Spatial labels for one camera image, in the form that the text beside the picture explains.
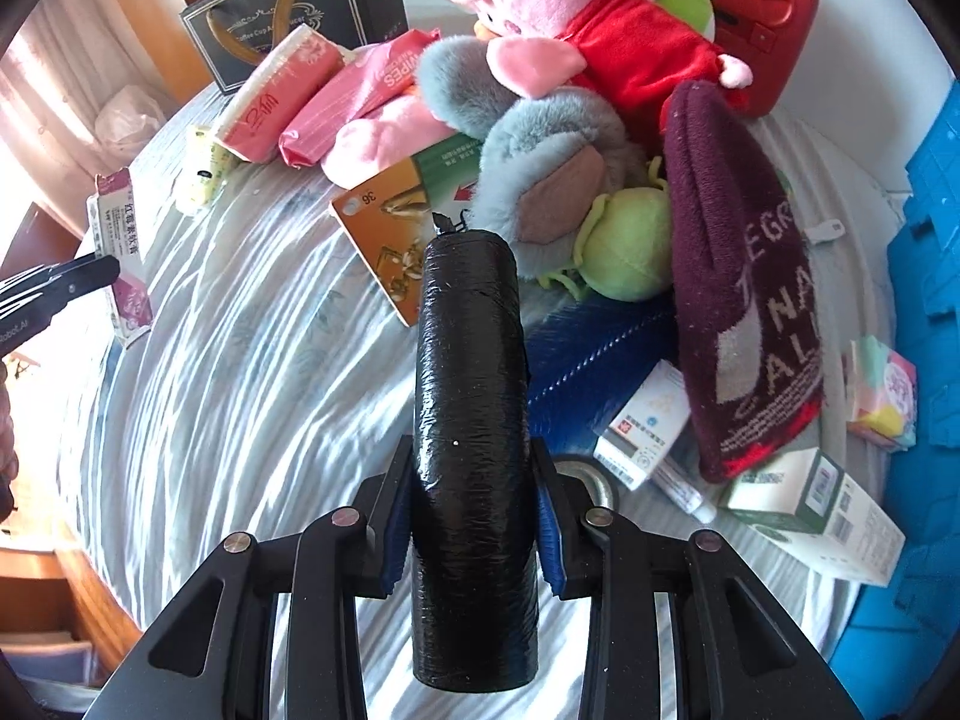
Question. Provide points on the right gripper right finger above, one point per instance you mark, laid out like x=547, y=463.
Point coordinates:
x=737, y=652

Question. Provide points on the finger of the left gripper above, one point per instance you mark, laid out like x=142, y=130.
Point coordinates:
x=29, y=301

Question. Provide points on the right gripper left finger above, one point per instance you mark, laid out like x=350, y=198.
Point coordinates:
x=209, y=653

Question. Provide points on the pink white medicine box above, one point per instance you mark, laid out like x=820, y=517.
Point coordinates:
x=113, y=224

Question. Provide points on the black garbage bag roll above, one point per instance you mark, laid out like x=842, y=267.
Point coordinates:
x=475, y=608

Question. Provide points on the white ointment tube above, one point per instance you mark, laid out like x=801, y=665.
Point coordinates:
x=674, y=483

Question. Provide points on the green white medicine box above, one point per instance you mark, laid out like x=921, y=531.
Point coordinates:
x=818, y=514

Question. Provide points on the yellow candy wrapper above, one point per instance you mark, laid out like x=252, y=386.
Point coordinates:
x=204, y=172

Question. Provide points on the white red medicine box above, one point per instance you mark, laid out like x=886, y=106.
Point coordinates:
x=641, y=434

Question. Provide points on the maroon knit beanie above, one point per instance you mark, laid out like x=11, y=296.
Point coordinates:
x=749, y=347

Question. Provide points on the pastel tissue pack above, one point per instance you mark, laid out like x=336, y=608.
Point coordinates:
x=880, y=394

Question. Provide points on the blue feather duster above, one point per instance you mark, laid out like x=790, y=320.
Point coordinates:
x=585, y=362

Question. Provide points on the red white tissue pack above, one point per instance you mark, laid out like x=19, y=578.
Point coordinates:
x=276, y=91

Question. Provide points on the orange green snack packet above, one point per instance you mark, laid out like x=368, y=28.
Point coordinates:
x=390, y=216

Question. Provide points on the pink soft pouch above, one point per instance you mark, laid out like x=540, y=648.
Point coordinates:
x=368, y=145

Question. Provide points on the small green plush ball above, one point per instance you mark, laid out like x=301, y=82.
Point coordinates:
x=623, y=251

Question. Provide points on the pink wipes pack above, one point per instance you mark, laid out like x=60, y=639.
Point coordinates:
x=381, y=72

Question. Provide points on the white plastic clip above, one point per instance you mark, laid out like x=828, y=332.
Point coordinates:
x=825, y=232

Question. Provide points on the black gift bag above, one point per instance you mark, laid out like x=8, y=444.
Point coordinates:
x=232, y=36

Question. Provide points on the grey mouse plush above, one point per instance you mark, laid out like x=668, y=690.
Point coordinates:
x=543, y=161

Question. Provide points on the pink pig plush red shirt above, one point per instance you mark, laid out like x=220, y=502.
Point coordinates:
x=632, y=53

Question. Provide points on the red hard-shell case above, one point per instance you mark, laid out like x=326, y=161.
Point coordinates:
x=769, y=35

